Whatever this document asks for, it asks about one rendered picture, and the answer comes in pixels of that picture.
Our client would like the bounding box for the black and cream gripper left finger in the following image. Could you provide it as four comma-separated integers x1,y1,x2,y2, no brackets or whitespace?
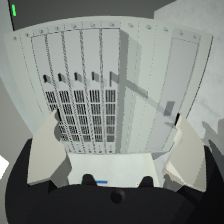
5,108,72,224

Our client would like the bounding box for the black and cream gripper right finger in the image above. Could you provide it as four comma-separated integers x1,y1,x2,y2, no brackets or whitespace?
162,113,224,224

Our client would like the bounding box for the white server rack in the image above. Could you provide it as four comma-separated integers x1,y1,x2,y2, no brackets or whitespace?
3,16,213,155

